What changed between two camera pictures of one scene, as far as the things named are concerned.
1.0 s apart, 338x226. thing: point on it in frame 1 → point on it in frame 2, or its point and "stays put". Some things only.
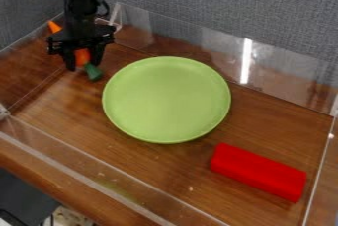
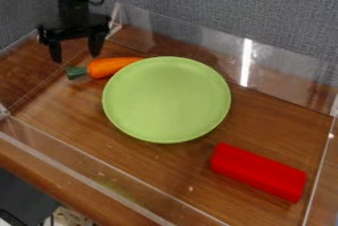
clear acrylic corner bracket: [111, 21] stays put
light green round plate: [167, 100] stays put
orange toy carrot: [82, 55] → [100, 68]
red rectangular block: [275, 177] stays put
